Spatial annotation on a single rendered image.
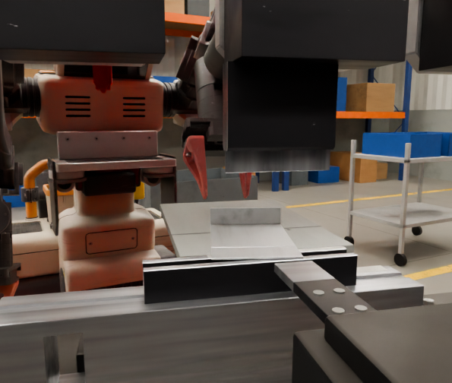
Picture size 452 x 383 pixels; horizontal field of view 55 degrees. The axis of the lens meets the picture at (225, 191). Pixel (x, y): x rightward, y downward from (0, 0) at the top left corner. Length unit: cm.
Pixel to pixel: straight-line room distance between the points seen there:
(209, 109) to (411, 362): 46
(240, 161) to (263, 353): 17
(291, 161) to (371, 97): 799
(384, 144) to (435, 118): 549
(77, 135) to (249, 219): 56
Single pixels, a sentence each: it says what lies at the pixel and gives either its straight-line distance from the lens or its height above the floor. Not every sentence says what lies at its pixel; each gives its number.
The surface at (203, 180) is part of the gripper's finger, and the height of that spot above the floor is 105.
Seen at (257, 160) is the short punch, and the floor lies 109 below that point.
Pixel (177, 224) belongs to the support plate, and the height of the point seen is 100.
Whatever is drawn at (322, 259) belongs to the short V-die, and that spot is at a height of 100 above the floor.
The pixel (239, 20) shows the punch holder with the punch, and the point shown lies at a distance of 36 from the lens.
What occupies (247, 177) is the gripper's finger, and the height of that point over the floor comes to 105.
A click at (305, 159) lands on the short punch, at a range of 41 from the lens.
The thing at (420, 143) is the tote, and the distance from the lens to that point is 371.
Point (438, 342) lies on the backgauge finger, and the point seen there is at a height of 103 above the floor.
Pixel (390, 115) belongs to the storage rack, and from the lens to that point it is 837.
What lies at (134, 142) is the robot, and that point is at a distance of 102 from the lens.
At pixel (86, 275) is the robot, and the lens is 104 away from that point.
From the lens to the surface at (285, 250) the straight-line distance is 43.
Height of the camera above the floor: 113
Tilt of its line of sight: 9 degrees down
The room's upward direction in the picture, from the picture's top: straight up
